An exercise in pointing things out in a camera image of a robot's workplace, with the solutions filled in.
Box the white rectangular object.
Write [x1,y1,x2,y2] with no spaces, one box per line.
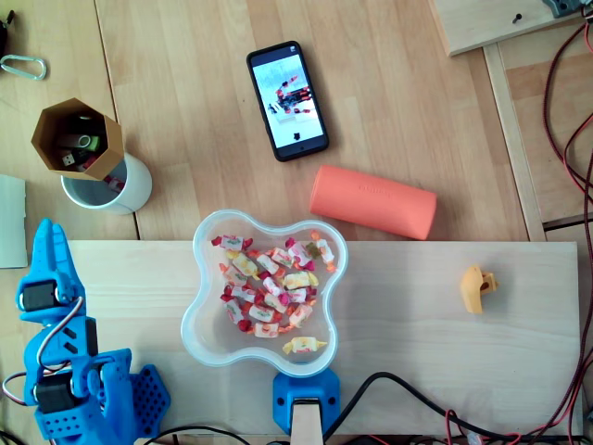
[0,174,29,270]

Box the black USB stick metal plug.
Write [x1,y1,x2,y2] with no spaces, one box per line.
[59,148,90,169]

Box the white ceramic cup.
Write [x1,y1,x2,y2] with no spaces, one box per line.
[60,152,154,216]

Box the green USB stick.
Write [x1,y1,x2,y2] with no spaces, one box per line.
[73,133,101,152]

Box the brown polygonal printed container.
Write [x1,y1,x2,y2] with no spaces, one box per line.
[31,97,125,181]

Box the clear plastic Haribo candy tub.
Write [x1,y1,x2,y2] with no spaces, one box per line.
[180,209,349,377]

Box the silver carabiner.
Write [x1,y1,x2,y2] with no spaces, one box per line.
[0,54,48,82]

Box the pink white wrapped candy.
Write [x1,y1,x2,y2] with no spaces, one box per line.
[284,238,316,273]
[261,276,286,298]

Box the black smartphone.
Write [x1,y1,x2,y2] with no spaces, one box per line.
[246,40,331,163]

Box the orange glasses case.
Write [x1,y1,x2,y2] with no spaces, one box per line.
[309,164,438,241]

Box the light wooden base board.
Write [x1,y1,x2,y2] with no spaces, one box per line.
[67,239,581,437]

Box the yellow 3D printed part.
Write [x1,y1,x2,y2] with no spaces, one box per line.
[460,262,501,315]

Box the framed wooden panel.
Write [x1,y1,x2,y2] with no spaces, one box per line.
[484,18,593,242]

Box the plain wooden panel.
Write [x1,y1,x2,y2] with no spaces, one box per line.
[428,0,593,58]

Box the thin black cable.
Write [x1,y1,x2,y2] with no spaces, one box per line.
[132,425,254,445]

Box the black strap object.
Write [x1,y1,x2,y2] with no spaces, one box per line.
[0,8,16,53]

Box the blue printed post base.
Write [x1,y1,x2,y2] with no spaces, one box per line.
[271,368,342,437]

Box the wooden post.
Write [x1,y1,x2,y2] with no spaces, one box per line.
[290,398,324,445]

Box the thick black cable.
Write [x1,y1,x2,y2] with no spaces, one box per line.
[322,372,529,444]

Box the thin red wire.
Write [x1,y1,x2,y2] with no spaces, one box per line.
[562,118,593,205]
[443,407,523,445]

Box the red black braided cable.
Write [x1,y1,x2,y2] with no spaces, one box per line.
[509,18,593,444]

